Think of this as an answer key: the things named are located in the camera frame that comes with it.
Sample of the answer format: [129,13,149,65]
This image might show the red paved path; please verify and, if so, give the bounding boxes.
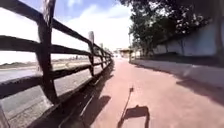
[68,57,224,128]

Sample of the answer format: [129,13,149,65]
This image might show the pale concrete kerb strip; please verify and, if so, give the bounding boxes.
[130,58,224,88]

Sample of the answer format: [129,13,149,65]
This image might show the pale long wall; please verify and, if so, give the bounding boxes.
[151,20,224,57]

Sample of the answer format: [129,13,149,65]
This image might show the small shelter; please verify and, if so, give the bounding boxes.
[119,48,134,60]

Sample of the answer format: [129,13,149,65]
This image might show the large dark trees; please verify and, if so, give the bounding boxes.
[119,0,224,61]

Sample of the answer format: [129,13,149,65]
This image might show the dark wooden rail fence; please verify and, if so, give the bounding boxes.
[0,0,115,128]

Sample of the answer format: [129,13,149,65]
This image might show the grey road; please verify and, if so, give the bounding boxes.
[0,59,104,128]

